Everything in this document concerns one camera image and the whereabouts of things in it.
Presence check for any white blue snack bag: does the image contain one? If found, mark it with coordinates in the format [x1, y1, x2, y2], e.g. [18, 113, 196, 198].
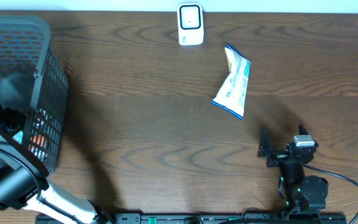
[211, 45, 251, 120]

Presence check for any orange tissue pack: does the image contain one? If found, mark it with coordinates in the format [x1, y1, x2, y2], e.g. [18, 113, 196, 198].
[30, 134, 47, 147]

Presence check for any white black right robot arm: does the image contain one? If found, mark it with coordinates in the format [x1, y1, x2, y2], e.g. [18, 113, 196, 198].
[257, 125, 328, 219]

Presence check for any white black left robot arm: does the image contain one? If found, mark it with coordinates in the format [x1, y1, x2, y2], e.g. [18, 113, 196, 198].
[0, 73, 114, 223]

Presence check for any white barcode scanner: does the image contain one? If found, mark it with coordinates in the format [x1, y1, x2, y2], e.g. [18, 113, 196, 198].
[177, 2, 204, 46]

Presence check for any grey plastic mesh basket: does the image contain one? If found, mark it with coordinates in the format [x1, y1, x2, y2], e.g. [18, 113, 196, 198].
[0, 15, 69, 173]

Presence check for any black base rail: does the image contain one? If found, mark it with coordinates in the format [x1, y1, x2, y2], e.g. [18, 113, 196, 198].
[35, 212, 348, 224]

